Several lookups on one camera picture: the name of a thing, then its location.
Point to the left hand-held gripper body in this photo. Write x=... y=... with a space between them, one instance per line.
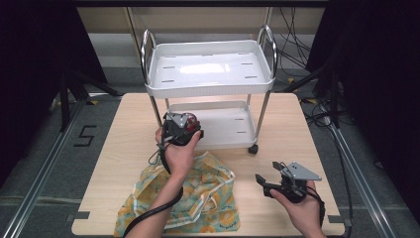
x=173 y=131

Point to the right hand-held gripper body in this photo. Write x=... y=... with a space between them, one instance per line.
x=292 y=189

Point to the yellow green patterned cloth bag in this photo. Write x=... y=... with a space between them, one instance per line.
x=211 y=191

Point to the white two-tier trolley cart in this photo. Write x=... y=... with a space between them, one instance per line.
x=208 y=71

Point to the person's left hand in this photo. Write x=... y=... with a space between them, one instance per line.
x=180 y=158

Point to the person's right hand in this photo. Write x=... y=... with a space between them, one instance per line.
x=307 y=214

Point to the black metal stand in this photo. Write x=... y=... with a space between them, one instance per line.
x=65 y=99
x=334 y=99

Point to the dark curtain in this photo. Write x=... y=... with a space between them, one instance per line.
x=29 y=66
x=379 y=82

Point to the silver metal floor rail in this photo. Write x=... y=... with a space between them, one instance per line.
x=39 y=178
x=360 y=178

